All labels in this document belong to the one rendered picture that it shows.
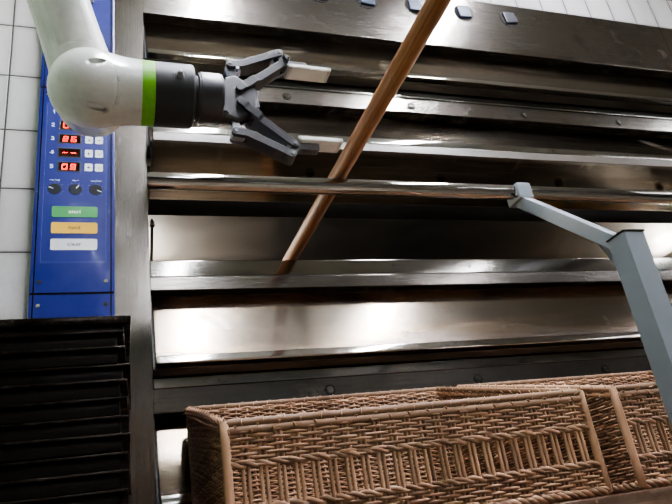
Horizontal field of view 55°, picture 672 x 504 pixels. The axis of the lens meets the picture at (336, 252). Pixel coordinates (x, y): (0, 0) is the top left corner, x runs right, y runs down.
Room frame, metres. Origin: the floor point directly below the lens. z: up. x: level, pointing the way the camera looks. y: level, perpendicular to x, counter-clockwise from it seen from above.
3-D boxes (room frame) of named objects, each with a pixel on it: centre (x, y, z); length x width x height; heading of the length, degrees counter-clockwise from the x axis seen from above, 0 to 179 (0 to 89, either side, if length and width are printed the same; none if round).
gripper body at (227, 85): (0.78, 0.13, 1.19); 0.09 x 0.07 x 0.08; 111
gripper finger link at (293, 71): (0.83, 0.00, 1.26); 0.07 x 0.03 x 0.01; 111
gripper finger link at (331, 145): (0.83, 0.00, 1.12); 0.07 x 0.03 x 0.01; 111
